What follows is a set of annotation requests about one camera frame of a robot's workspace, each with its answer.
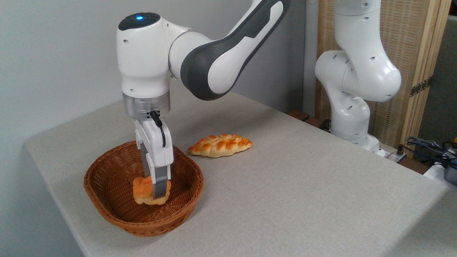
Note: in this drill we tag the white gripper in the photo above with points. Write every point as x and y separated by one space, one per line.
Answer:
155 146

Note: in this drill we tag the round knotted bread roll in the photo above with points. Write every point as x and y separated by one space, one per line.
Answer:
143 191

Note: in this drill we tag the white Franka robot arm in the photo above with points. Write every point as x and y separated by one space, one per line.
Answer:
221 60

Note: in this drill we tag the brown wicker basket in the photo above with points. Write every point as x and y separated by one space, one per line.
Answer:
117 200

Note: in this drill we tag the long braided bread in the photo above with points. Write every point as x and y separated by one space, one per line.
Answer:
219 145

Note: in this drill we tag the grey linen tablecloth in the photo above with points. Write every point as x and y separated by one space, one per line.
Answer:
303 200

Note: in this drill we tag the brown wooden block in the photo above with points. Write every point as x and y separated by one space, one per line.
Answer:
314 122
298 115

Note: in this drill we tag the wooden rattan folding screen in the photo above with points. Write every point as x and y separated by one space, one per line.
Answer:
400 117

